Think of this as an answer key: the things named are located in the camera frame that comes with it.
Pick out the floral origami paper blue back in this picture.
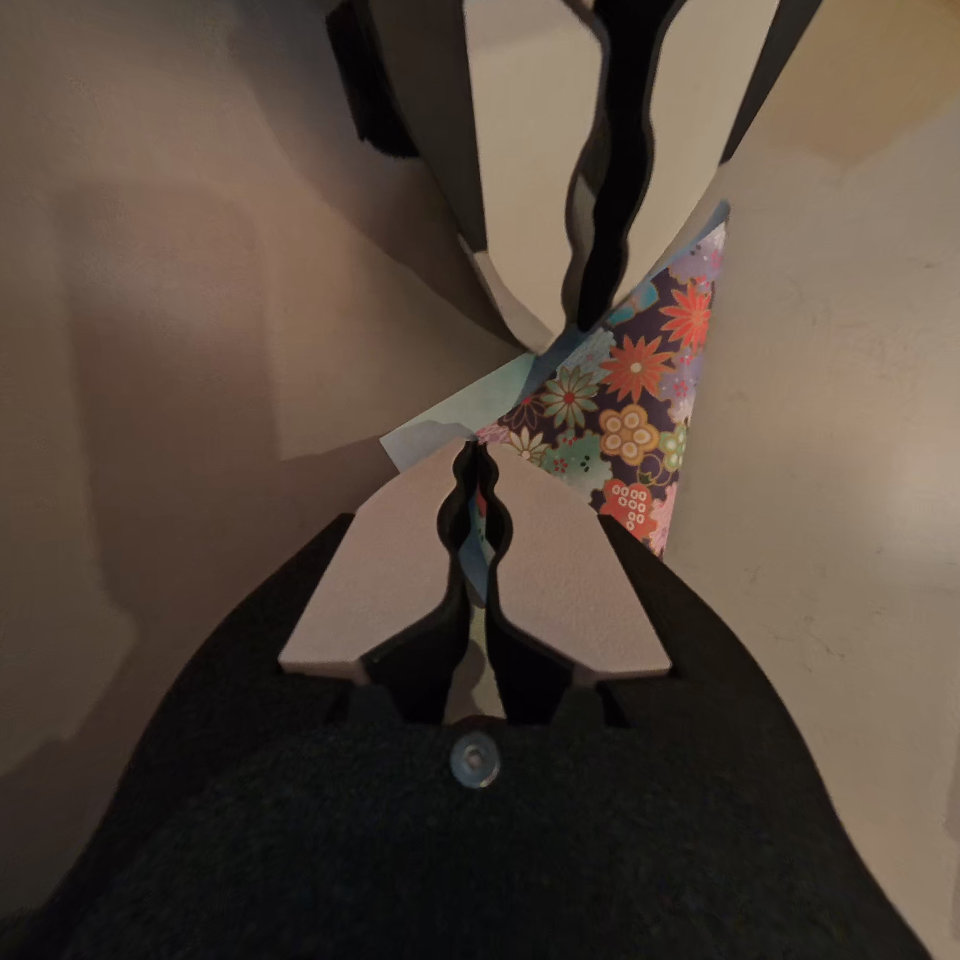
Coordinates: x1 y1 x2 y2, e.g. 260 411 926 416
378 198 730 601

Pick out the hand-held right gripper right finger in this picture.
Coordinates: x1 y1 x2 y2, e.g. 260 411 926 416
480 442 674 725

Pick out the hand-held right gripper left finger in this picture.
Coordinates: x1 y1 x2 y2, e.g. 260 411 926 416
277 441 479 725

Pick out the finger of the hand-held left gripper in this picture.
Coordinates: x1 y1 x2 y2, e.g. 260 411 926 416
457 0 609 355
577 0 783 333

